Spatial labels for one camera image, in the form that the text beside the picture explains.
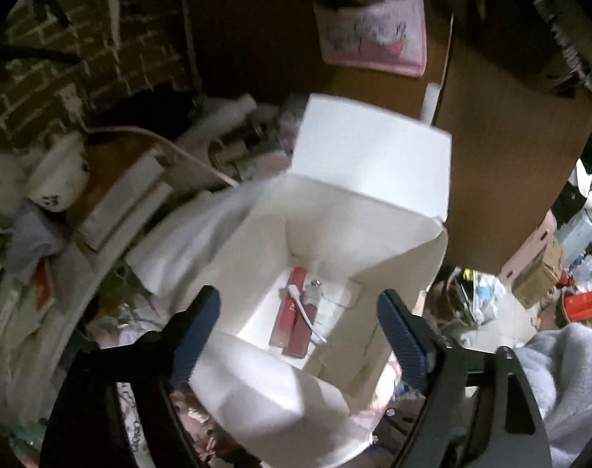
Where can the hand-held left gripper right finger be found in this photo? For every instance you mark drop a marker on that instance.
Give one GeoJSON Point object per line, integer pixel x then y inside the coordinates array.
{"type": "Point", "coordinates": [404, 341]}

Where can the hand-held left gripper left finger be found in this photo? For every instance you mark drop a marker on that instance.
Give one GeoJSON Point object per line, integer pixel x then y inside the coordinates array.
{"type": "Point", "coordinates": [198, 331]}

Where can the small clear roller bottle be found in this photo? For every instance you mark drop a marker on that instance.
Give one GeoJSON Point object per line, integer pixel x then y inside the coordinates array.
{"type": "Point", "coordinates": [315, 286]}

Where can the pink box with white flaps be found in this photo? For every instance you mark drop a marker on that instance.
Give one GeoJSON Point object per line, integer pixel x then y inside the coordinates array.
{"type": "Point", "coordinates": [349, 146]}

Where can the brown box under bowl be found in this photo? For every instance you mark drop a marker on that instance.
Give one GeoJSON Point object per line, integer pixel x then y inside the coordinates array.
{"type": "Point", "coordinates": [120, 200]}

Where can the cardboard box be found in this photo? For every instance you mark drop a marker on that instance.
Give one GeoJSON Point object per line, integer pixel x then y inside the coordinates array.
{"type": "Point", "coordinates": [539, 268]}

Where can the grey fleece blanket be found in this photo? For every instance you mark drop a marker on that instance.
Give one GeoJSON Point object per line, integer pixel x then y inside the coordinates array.
{"type": "Point", "coordinates": [564, 380]}

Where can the red plastic item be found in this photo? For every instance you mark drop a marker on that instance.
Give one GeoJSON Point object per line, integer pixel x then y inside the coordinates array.
{"type": "Point", "coordinates": [583, 304]}

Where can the purple cloth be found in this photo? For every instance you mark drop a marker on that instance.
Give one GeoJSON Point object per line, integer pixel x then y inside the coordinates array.
{"type": "Point", "coordinates": [30, 243]}

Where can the white panda bowl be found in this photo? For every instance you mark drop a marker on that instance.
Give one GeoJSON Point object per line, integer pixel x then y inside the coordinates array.
{"type": "Point", "coordinates": [57, 175]}

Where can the white fluffy plush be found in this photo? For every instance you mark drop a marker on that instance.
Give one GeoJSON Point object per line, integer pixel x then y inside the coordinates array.
{"type": "Point", "coordinates": [1, 180]}

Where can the pink cartoon hanging organizer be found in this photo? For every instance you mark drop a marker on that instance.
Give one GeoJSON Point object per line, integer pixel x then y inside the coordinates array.
{"type": "Point", "coordinates": [374, 34]}

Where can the white stick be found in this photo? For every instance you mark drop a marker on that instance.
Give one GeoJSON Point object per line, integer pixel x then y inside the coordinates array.
{"type": "Point", "coordinates": [113, 14]}

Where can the white wall plug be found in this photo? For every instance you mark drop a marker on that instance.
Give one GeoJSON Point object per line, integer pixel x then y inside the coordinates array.
{"type": "Point", "coordinates": [69, 100]}

